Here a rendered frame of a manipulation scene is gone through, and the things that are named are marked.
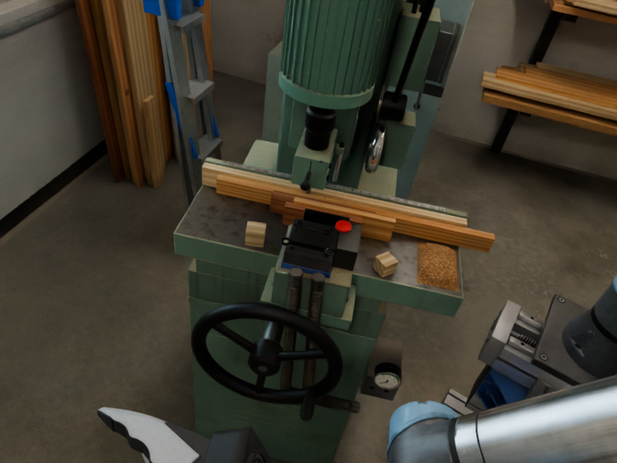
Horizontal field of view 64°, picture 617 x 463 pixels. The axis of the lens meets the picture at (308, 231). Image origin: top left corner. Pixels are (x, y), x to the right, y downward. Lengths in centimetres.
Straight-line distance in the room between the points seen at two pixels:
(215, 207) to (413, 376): 117
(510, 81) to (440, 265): 195
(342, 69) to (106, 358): 143
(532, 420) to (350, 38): 60
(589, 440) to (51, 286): 203
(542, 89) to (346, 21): 217
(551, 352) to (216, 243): 72
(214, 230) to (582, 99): 228
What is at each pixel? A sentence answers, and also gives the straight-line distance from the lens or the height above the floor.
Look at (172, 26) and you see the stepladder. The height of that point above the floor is 99.
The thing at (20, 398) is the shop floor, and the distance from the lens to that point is 196.
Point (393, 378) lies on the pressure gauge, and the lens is 114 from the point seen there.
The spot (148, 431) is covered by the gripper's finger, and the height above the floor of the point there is 123.
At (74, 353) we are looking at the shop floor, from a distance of 201.
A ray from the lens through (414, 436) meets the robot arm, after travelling 53.
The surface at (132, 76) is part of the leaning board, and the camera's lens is 238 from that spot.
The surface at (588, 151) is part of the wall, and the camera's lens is 360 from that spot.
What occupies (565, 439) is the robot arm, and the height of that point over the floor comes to 125.
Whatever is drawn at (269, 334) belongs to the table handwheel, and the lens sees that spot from 96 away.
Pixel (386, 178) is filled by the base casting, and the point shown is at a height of 80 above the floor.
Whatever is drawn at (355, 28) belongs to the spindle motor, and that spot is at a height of 134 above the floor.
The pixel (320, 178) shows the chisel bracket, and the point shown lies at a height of 103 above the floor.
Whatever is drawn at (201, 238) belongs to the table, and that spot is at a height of 90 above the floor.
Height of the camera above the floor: 160
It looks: 41 degrees down
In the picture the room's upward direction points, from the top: 10 degrees clockwise
